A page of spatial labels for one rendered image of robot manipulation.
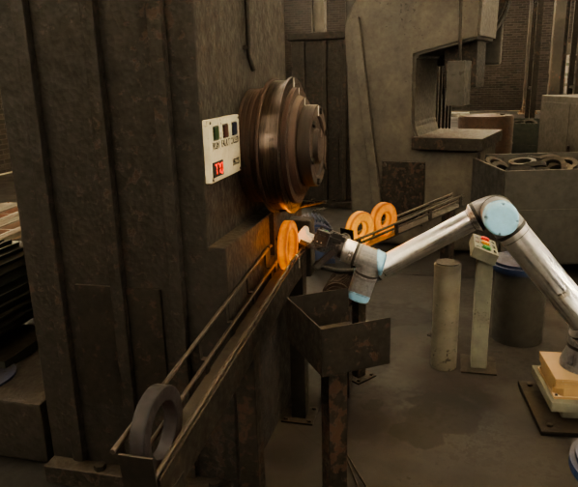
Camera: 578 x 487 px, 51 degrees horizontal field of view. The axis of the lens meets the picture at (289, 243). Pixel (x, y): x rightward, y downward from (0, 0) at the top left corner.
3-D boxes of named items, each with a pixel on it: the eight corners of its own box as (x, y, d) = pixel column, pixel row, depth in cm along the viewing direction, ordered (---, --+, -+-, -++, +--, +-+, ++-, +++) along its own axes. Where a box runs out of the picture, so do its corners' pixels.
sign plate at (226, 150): (205, 184, 176) (201, 120, 171) (235, 170, 201) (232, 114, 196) (213, 184, 176) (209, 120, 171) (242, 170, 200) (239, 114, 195)
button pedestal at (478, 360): (460, 375, 281) (468, 246, 265) (460, 353, 304) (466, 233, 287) (497, 378, 277) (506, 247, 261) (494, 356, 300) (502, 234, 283)
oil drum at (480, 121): (453, 199, 668) (457, 116, 644) (453, 188, 723) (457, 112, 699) (511, 200, 653) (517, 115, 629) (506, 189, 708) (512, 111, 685)
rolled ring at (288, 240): (298, 214, 231) (289, 214, 232) (284, 226, 214) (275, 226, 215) (299, 262, 236) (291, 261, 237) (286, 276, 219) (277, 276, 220)
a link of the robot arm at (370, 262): (379, 280, 228) (388, 256, 225) (348, 269, 230) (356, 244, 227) (382, 273, 237) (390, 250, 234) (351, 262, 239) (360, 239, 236)
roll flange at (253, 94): (232, 224, 203) (224, 78, 191) (271, 197, 247) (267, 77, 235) (260, 225, 201) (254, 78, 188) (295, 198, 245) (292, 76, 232)
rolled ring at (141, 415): (178, 367, 131) (163, 365, 132) (137, 420, 115) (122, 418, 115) (187, 438, 138) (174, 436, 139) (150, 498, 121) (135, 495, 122)
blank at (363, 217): (343, 215, 259) (349, 216, 256) (367, 206, 268) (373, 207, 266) (345, 249, 264) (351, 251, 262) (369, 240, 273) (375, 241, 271)
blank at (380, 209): (367, 207, 268) (373, 208, 266) (390, 197, 277) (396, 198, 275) (369, 240, 273) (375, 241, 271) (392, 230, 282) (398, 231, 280)
